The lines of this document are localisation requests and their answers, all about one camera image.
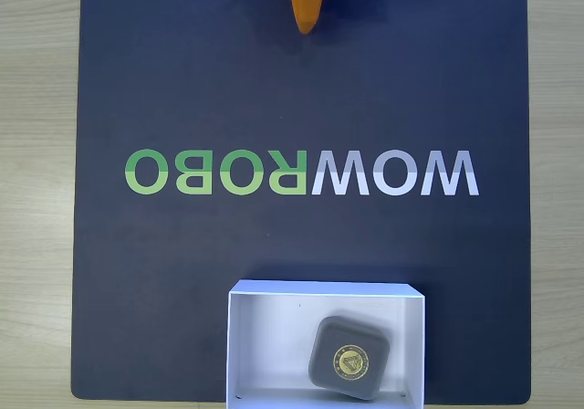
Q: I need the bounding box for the white cardboard box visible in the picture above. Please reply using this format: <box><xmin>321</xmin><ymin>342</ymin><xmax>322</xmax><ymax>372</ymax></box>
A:
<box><xmin>226</xmin><ymin>279</ymin><xmax>426</xmax><ymax>409</ymax></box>

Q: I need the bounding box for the grey square case gold emblem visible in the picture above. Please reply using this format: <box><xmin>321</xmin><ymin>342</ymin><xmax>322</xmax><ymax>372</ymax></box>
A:
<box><xmin>308</xmin><ymin>315</ymin><xmax>391</xmax><ymax>401</ymax></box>

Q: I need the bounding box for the dark mat WOWROBO print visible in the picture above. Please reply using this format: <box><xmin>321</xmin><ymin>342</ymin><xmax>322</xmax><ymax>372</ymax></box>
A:
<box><xmin>70</xmin><ymin>0</ymin><xmax>533</xmax><ymax>404</ymax></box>

